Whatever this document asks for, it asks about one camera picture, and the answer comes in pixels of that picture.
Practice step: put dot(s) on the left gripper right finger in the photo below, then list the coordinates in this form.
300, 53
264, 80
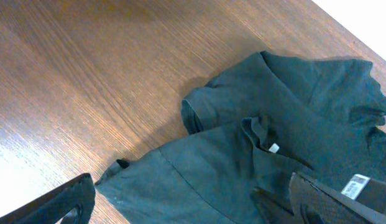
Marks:
362, 200

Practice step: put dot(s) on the black Nike t-shirt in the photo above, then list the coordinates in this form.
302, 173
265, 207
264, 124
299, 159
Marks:
250, 128

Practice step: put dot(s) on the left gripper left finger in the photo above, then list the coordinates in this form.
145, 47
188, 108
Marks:
72, 202

